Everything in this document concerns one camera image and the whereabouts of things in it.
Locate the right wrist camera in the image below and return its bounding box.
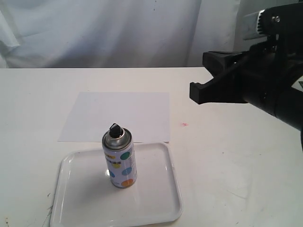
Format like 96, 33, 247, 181
242, 2, 303, 40

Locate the white plastic tray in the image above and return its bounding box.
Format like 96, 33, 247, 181
50, 143, 183, 227

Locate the white paper sheet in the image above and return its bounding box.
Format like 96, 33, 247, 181
58, 92, 170, 143

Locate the spray can with coloured dots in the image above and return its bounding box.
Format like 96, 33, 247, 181
102, 123, 137, 189

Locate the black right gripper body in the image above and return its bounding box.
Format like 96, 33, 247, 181
241, 42, 303, 129

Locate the white backdrop curtain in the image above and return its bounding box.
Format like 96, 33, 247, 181
0, 0, 287, 68

